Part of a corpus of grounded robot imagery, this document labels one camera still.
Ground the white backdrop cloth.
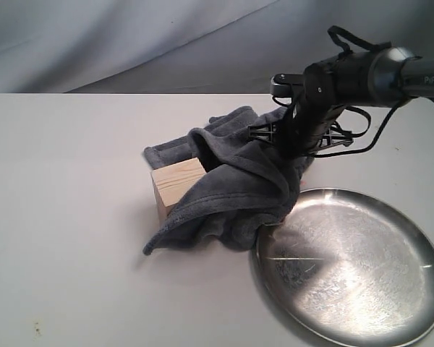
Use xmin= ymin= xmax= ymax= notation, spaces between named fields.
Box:
xmin=0 ymin=1 xmax=434 ymax=93

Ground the round stainless steel plate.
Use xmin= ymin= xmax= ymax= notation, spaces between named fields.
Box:
xmin=252 ymin=188 xmax=434 ymax=346

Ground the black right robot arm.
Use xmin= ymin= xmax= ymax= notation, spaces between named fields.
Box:
xmin=248 ymin=47 xmax=434 ymax=158

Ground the light wooden block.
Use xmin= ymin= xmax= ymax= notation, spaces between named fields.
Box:
xmin=150 ymin=158 xmax=205 ymax=225

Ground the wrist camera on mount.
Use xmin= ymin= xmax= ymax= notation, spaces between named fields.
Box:
xmin=270 ymin=73 xmax=306 ymax=98

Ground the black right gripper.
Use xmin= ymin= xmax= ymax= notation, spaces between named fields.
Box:
xmin=246 ymin=86 xmax=354 ymax=160

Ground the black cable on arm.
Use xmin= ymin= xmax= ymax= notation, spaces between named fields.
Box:
xmin=327 ymin=25 xmax=434 ymax=158

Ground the grey-blue fluffy towel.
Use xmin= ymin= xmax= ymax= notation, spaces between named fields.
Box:
xmin=143 ymin=106 xmax=312 ymax=255

